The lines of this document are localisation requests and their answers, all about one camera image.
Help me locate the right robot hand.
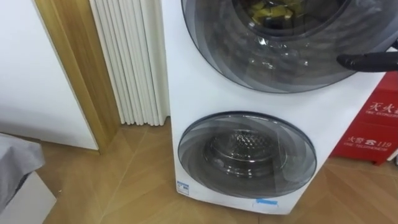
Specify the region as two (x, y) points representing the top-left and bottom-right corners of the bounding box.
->
(336, 39), (398, 73)

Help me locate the red fire extinguisher cabinet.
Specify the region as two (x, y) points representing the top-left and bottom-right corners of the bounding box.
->
(329, 70), (398, 166)

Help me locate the yellow laundry in drum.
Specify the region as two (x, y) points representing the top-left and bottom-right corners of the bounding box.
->
(245, 0), (304, 26)

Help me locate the white stacked washing machine tower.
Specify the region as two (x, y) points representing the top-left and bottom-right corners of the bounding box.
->
(160, 0), (398, 216)

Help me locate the white ribbed column radiator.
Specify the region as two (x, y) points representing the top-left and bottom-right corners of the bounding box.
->
(89, 0), (170, 127)

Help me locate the grey bed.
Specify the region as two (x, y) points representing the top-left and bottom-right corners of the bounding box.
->
(0, 133), (57, 224)

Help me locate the wooden door frame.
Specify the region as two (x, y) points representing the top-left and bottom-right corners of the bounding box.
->
(32, 0), (121, 155)

